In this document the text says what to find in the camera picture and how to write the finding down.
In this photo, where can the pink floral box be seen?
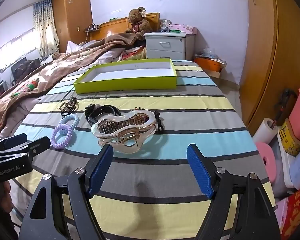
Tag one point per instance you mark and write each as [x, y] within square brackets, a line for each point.
[183, 28]

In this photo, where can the yellow printed box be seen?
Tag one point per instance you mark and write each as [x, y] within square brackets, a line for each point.
[290, 140]

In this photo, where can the patterned curtain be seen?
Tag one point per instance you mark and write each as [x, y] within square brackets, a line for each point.
[46, 30]

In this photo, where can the lime green shallow box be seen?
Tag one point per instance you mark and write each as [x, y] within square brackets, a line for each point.
[125, 85]

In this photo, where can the tall wooden cabinet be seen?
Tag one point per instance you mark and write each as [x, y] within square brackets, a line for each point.
[72, 17]

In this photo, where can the red printed box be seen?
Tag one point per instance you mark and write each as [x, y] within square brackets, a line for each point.
[296, 217]

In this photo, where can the large wooden wardrobe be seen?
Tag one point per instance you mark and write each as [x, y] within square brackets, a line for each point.
[277, 42]

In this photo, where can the person's left hand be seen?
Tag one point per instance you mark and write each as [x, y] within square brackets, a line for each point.
[4, 195]

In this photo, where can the window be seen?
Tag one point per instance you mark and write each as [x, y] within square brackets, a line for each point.
[15, 47]

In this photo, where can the pink rhinestone hair clip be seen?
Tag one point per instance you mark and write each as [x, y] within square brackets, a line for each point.
[65, 107]

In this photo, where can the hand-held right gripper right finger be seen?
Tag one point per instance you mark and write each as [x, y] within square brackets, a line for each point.
[200, 170]

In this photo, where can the power strip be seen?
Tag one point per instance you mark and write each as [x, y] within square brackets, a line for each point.
[92, 27]

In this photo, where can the orange storage bin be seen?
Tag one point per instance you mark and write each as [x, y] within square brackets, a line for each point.
[207, 64]

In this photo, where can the clear acrylic hair claw clip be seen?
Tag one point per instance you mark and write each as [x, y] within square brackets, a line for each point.
[100, 130]

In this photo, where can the wooden headboard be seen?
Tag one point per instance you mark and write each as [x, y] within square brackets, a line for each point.
[110, 28]

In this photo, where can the white paper roll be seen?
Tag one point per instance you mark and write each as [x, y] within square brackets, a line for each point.
[263, 130]

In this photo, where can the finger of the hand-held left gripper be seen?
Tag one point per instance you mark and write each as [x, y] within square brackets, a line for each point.
[40, 145]
[12, 140]

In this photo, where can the grey two-drawer nightstand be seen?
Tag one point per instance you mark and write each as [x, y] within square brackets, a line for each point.
[168, 45]

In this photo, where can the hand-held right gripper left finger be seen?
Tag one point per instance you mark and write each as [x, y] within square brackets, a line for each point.
[100, 172]

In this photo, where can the brown fleece blanket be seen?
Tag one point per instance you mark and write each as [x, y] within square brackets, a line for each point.
[55, 75]

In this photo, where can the striped bed sheet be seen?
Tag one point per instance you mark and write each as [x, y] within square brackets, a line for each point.
[190, 120]

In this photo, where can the black hair claw clip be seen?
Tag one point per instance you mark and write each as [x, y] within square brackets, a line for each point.
[110, 110]

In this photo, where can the brown teddy bear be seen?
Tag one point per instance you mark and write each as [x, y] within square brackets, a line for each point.
[137, 21]

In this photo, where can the pink paper roll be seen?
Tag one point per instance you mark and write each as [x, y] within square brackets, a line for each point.
[266, 160]

